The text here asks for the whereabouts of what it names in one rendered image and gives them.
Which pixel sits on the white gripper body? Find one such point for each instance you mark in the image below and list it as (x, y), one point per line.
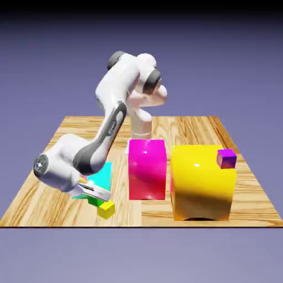
(97, 192)

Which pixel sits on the small yellow cube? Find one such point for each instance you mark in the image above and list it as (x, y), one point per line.
(106, 210)

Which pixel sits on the large magenta box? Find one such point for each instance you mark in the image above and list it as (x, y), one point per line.
(147, 170)

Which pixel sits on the large cyan box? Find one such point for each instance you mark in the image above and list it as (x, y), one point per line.
(102, 176)

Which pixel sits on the small green cube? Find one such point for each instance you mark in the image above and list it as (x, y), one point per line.
(94, 200)

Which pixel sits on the small purple cube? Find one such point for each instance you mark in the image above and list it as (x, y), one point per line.
(227, 158)

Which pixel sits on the large yellow box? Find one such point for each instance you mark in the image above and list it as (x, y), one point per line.
(201, 183)

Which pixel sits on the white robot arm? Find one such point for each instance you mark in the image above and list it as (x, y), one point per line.
(115, 88)

